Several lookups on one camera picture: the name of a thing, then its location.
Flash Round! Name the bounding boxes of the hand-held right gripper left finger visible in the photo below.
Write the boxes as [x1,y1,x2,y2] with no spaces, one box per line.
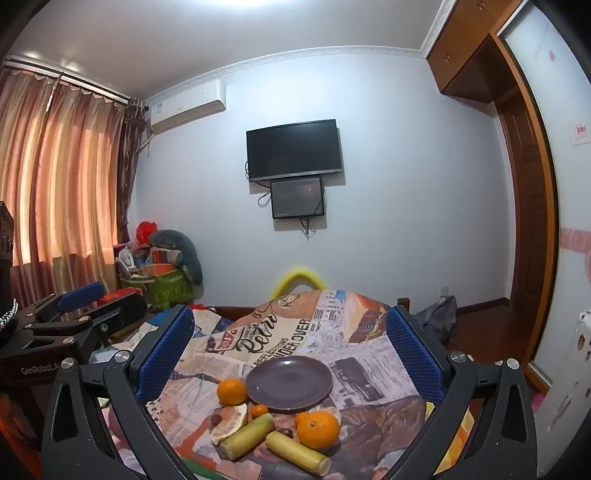
[41,305,199,480]

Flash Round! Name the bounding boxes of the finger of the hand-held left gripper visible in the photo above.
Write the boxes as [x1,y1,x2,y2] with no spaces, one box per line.
[25,281,105,325]
[18,293,149,352]

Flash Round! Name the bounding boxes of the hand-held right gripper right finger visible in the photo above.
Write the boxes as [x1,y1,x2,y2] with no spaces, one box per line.
[385,305,541,480]

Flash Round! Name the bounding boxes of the medium orange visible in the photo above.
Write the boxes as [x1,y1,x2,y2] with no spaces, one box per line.
[217,378,250,407]

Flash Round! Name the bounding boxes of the yellow sugarcane piece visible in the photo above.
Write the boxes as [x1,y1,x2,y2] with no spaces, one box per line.
[265,430,332,474]
[219,412,276,461]

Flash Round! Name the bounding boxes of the large orange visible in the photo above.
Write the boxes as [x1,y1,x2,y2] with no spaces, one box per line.
[295,411,341,450]

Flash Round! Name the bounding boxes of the purple plate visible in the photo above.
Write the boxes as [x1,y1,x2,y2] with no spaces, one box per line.
[245,355,334,413]

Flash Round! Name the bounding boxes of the red flat box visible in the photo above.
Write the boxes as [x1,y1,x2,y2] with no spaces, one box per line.
[98,287,144,306]

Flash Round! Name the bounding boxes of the grey bag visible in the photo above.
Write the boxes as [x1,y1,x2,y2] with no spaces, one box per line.
[411,295,458,345]

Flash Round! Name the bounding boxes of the printed blanket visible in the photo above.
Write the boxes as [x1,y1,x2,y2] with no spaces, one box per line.
[92,288,476,480]

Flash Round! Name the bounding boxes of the orange curtain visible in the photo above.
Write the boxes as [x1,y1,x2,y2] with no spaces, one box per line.
[0,69,129,296]

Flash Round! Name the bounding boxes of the brown curtain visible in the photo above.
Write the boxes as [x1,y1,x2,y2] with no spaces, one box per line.
[115,97,147,247]

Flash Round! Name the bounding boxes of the yellow foam tube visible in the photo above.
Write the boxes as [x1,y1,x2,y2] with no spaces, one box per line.
[271,270,327,299]

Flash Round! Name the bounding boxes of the white plastic appliance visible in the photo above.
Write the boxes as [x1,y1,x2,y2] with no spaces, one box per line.
[534,310,591,480]

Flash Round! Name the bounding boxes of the wooden door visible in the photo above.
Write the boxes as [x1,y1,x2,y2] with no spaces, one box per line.
[495,85,557,326]

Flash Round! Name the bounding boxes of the white air conditioner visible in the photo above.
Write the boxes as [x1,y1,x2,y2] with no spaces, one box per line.
[147,79,228,135]

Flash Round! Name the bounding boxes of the white sliding wardrobe door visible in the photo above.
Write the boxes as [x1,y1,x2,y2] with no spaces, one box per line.
[503,0,591,398]

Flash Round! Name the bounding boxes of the wooden overhead cabinet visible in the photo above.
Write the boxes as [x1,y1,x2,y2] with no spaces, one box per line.
[427,0,532,103]

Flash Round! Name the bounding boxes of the black hanging cable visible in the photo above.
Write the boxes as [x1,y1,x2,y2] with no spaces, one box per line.
[300,185,327,239]

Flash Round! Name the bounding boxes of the small black wall monitor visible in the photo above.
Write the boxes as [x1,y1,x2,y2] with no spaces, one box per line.
[270,176,325,219]

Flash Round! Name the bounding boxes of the curtain rail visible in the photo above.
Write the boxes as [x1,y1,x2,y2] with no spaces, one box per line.
[0,55,145,110]

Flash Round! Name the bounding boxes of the black wall television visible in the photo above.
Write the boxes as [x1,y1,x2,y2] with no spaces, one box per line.
[246,119,345,182]

